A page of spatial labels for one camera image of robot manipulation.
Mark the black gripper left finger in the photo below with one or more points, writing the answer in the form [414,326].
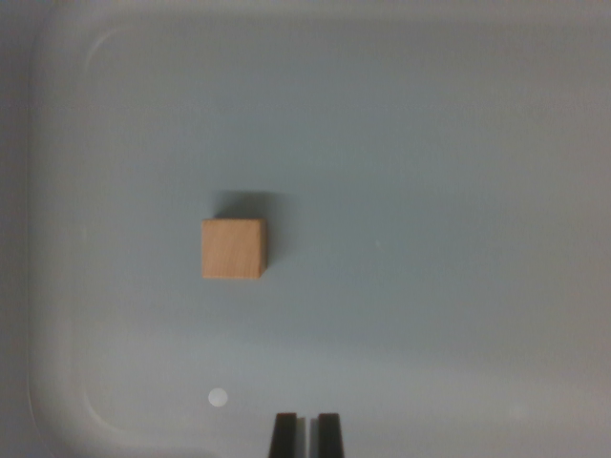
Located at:
[284,436]

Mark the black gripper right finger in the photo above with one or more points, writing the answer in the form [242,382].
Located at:
[330,436]

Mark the light wooden cube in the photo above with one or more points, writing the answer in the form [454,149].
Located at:
[233,249]

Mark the small white round sticker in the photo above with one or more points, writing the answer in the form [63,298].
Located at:
[218,397]

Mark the grey plastic tray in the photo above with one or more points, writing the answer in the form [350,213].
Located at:
[382,167]

